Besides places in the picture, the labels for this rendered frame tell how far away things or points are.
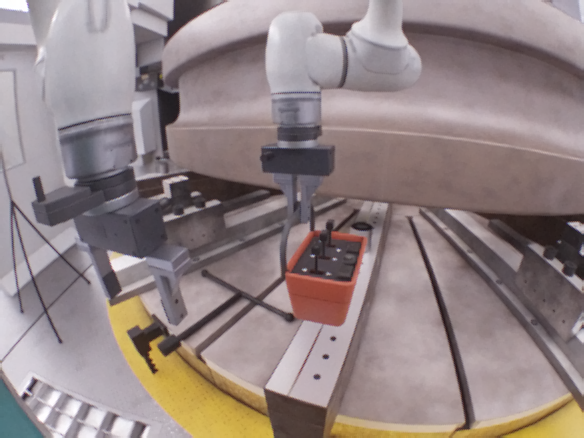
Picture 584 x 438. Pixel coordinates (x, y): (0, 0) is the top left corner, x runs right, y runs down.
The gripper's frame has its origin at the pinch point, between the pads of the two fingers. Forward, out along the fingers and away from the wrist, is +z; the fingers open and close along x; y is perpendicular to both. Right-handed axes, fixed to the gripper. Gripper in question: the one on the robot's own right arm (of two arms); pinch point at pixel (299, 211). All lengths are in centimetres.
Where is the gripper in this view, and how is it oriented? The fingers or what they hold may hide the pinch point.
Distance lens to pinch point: 55.2
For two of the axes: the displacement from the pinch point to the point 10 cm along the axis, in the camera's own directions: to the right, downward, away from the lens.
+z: 0.3, 9.2, 4.0
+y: -3.5, 3.8, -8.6
